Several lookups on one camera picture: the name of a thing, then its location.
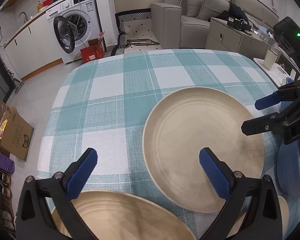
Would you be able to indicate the cardboard box with cat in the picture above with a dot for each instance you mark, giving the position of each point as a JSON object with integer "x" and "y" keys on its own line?
{"x": 15, "y": 133}

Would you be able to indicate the white kitchen base cabinets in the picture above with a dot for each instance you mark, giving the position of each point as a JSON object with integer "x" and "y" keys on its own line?
{"x": 34, "y": 48}

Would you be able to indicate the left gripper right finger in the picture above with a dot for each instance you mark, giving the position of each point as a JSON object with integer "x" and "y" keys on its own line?
{"x": 263, "y": 217}

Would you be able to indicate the large dark blue bowl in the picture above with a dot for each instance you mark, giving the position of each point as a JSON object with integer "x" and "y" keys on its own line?
{"x": 288, "y": 169}

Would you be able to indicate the grey drawer cabinet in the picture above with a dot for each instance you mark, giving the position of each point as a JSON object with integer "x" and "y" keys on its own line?
{"x": 225, "y": 38}

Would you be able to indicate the small beige plate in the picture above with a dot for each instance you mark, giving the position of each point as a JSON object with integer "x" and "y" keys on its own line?
{"x": 284, "y": 216}

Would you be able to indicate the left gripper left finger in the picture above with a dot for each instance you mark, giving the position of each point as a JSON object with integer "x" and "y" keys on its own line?
{"x": 34, "y": 219}

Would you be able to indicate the red cardboard box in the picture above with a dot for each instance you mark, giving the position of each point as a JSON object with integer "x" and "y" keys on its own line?
{"x": 94, "y": 50}

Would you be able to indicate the grey sofa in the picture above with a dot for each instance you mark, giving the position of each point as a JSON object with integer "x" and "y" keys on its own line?
{"x": 185, "y": 23}

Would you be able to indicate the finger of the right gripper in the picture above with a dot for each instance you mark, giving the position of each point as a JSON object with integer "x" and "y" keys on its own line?
{"x": 272, "y": 99}
{"x": 267, "y": 123}

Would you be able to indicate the white washing machine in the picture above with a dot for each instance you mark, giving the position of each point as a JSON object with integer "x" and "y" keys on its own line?
{"x": 74, "y": 24}

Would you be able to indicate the beige tumbler cup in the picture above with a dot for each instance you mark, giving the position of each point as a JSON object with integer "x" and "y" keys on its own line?
{"x": 270, "y": 59}

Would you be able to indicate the purple yoga mat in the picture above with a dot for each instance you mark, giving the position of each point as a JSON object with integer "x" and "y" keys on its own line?
{"x": 6, "y": 164}

